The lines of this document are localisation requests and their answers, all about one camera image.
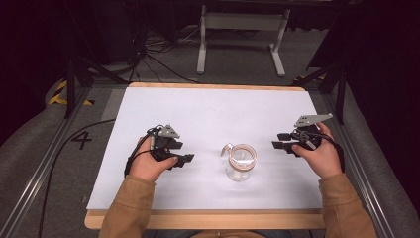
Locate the person's right hand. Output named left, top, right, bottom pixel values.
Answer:
left=291, top=121, right=344, bottom=179

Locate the black tripod stand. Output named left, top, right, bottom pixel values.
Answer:
left=291, top=61, right=348, bottom=126
left=63, top=54, right=131, bottom=119

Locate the person's left hand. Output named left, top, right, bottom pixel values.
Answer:
left=128, top=136, right=179, bottom=183

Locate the clear glass jar wooden rim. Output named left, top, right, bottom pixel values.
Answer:
left=220, top=142, right=259, bottom=182

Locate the yellow black floor tape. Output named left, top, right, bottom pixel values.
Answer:
left=48, top=79, right=96, bottom=107

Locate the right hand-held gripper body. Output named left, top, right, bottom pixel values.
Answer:
left=290, top=113, right=334, bottom=157

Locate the bundle of black floor cables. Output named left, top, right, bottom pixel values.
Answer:
left=127, top=24, right=202, bottom=85

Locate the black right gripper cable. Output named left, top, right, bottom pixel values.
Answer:
left=301, top=130, right=347, bottom=174

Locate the white metal desk frame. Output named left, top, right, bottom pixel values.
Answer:
left=196, top=4, right=292, bottom=78

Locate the white table sheet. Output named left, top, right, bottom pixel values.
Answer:
left=85, top=86, right=324, bottom=211

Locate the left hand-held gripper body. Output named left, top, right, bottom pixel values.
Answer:
left=148, top=124, right=181, bottom=163

